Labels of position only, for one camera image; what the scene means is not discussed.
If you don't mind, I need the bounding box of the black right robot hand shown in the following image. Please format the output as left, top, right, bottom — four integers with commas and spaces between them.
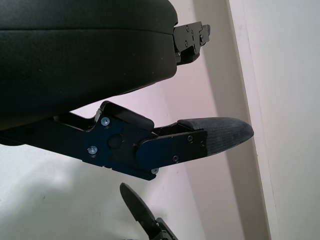
119, 182, 179, 240

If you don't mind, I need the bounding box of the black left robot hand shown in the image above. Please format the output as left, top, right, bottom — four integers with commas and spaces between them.
0, 0, 255, 181

